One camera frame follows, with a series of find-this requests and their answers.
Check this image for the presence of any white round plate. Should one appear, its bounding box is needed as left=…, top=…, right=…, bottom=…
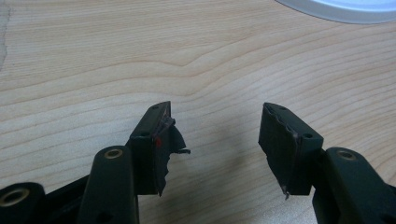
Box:
left=275, top=0, right=396, bottom=25

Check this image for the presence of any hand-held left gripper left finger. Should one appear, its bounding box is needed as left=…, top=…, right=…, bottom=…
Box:
left=76, top=100, right=191, bottom=224

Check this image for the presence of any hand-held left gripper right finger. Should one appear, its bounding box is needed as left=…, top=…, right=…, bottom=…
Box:
left=258, top=102, right=396, bottom=224

